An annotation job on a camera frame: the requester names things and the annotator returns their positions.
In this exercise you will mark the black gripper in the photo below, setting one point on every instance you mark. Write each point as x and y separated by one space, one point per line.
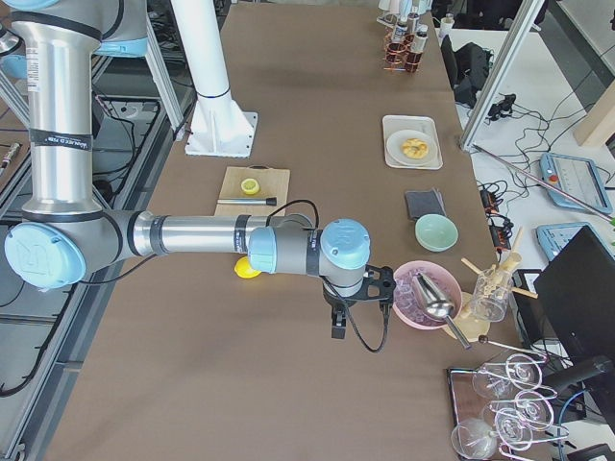
334 303

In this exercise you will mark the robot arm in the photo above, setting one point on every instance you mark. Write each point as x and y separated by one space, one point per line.
66 235

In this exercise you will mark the cream serving tray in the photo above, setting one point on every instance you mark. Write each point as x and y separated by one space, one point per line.
393 123

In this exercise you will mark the pink bowl of ice cubes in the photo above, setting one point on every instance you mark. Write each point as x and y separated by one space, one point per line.
405 303

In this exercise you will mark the steel ice scoop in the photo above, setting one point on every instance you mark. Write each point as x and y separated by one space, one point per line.
437 305

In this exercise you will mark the whole yellow lemon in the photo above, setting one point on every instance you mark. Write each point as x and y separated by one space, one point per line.
244 270

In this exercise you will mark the mint green bowl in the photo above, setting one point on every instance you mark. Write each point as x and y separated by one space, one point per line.
436 233

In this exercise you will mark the steel muddler with black tip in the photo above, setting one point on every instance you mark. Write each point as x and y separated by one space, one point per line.
248 201

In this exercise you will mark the grey folded cloth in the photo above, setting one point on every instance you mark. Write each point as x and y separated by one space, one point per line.
423 202

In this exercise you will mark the clear glass mug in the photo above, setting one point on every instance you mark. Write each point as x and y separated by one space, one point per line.
489 301

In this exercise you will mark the wooden glass drying stand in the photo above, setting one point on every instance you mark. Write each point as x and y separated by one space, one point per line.
510 264

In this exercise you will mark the wooden cutting board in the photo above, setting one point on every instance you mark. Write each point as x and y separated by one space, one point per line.
273 183

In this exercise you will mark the half lemon slice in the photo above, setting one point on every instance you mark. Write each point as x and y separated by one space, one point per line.
250 186

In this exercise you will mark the wine glass on rack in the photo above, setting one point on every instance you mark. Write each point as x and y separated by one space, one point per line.
502 379

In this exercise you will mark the white round plate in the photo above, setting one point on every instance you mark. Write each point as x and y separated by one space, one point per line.
394 143

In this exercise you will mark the black computer monitor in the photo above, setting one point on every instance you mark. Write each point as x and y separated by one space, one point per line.
576 291

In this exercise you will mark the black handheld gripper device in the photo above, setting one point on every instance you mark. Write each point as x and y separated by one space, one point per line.
503 108

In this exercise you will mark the blue teach pendant tablet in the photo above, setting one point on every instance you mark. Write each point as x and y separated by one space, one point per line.
578 177

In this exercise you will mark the metal rod green tip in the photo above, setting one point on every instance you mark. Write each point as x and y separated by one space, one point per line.
607 218

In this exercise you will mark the braided ring bread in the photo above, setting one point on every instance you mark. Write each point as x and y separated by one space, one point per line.
415 148

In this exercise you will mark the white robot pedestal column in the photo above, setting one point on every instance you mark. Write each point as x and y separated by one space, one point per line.
219 127

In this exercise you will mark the copper wire bottle rack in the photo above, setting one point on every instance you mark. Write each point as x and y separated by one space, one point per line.
399 57

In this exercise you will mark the aluminium frame post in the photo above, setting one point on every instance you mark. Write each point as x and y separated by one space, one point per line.
515 36

